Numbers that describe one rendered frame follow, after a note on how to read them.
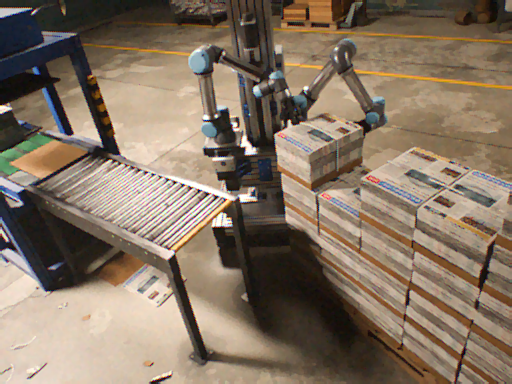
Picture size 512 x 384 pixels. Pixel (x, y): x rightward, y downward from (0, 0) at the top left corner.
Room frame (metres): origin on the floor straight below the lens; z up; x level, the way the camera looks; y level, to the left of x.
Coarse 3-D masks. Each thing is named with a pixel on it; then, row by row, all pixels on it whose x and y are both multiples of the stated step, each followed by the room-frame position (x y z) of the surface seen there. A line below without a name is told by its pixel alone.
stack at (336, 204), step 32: (288, 192) 1.91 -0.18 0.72; (320, 192) 1.74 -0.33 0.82; (352, 192) 1.68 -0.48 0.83; (288, 224) 1.94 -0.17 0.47; (352, 224) 1.51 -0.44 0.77; (352, 256) 1.50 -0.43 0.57; (384, 256) 1.34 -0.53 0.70; (416, 256) 1.20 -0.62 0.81; (320, 288) 1.72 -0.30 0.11; (352, 288) 1.50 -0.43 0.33; (384, 288) 1.32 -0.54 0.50; (448, 288) 1.07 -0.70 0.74; (480, 288) 0.98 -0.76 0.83; (352, 320) 1.50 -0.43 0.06; (384, 320) 1.31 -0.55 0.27; (416, 320) 1.16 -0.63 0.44; (448, 320) 1.04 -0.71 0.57; (384, 352) 1.30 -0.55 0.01; (416, 352) 1.14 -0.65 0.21
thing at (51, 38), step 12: (48, 36) 2.97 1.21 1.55; (60, 36) 2.90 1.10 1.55; (24, 48) 2.73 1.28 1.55; (36, 48) 2.66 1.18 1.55; (48, 48) 2.71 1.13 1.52; (60, 48) 2.77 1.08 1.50; (0, 60) 2.49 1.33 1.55; (12, 60) 2.53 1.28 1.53; (24, 60) 2.58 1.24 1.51; (36, 60) 2.63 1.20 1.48; (48, 60) 2.69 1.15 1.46; (0, 72) 2.46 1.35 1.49; (12, 72) 2.51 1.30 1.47
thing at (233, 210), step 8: (96, 152) 2.65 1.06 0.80; (104, 152) 2.63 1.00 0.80; (120, 160) 2.47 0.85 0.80; (128, 160) 2.45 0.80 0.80; (144, 168) 2.31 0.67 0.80; (152, 168) 2.29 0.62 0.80; (160, 176) 2.19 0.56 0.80; (168, 176) 2.17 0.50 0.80; (176, 176) 2.15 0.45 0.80; (184, 184) 2.05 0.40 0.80; (192, 184) 2.04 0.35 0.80; (200, 184) 2.02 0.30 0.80; (208, 192) 1.93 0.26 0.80; (216, 192) 1.91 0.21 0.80; (224, 192) 1.90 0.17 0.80; (232, 200) 1.82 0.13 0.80; (240, 200) 1.84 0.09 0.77; (232, 208) 1.82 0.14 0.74; (240, 208) 1.84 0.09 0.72; (232, 216) 1.83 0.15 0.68
